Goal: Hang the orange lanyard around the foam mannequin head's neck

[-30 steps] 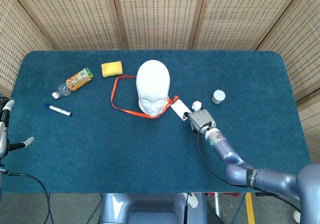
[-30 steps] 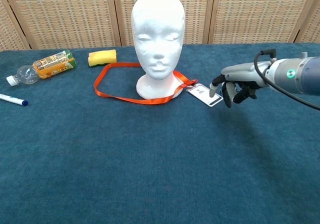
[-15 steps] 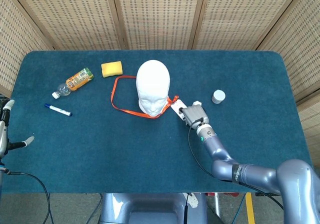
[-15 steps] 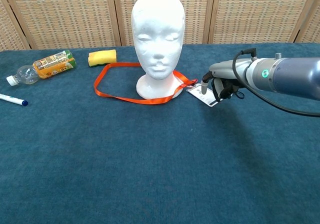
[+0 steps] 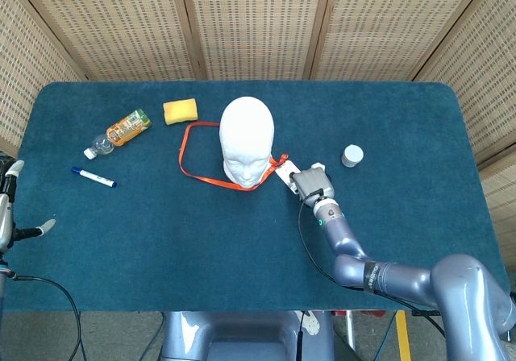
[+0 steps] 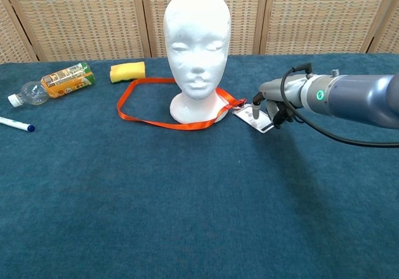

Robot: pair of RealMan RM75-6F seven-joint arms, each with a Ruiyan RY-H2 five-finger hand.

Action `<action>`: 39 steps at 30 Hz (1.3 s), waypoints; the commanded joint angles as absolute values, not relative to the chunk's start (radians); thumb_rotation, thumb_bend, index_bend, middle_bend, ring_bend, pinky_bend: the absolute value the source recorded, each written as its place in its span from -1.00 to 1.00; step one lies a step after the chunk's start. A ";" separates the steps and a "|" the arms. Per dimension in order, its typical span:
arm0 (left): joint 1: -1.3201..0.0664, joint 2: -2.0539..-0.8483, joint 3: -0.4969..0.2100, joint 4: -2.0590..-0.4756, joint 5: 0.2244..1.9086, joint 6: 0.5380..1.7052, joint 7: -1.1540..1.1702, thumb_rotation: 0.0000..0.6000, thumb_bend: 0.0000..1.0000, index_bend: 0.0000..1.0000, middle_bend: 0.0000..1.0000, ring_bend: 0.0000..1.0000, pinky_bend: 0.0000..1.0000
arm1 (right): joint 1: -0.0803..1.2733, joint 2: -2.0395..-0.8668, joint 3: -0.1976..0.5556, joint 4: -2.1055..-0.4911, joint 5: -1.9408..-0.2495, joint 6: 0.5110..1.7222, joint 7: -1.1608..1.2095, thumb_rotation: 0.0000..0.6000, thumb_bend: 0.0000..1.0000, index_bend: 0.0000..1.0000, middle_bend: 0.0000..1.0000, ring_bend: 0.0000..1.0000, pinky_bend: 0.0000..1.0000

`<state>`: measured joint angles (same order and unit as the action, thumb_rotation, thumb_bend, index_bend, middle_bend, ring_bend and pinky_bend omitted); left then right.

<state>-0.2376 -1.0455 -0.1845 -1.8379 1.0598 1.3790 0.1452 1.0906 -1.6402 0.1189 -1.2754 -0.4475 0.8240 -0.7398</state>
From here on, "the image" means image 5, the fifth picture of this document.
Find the yellow and green sponge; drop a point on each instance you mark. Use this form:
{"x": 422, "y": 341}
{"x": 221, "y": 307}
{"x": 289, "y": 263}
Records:
{"x": 180, "y": 112}

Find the small white lidded jar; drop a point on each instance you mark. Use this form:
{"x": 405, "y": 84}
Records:
{"x": 352, "y": 155}

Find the plastic bottle with orange label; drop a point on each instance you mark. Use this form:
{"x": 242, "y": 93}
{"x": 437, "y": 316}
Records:
{"x": 125, "y": 129}

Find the white perforated metal bracket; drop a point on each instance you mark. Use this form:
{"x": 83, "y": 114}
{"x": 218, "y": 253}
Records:
{"x": 312, "y": 326}

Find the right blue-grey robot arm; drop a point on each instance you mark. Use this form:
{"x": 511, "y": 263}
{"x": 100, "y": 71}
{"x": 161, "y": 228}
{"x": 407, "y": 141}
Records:
{"x": 346, "y": 240}

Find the white ID card holder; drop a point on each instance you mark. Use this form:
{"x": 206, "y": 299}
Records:
{"x": 285, "y": 173}

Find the teal table cloth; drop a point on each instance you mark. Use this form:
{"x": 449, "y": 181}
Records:
{"x": 161, "y": 236}

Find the blue-grey robot torso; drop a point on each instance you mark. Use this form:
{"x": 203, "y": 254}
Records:
{"x": 242, "y": 337}

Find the white marker with blue cap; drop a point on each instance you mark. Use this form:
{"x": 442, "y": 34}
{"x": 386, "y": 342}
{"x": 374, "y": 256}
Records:
{"x": 92, "y": 177}

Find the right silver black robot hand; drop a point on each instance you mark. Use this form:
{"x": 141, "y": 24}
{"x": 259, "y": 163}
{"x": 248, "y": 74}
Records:
{"x": 314, "y": 185}

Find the woven rattan folding screen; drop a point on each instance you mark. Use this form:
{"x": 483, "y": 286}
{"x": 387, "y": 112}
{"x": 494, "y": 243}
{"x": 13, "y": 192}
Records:
{"x": 258, "y": 26}

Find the white foam mannequin head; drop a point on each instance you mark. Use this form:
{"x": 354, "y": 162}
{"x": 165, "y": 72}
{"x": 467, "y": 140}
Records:
{"x": 246, "y": 135}

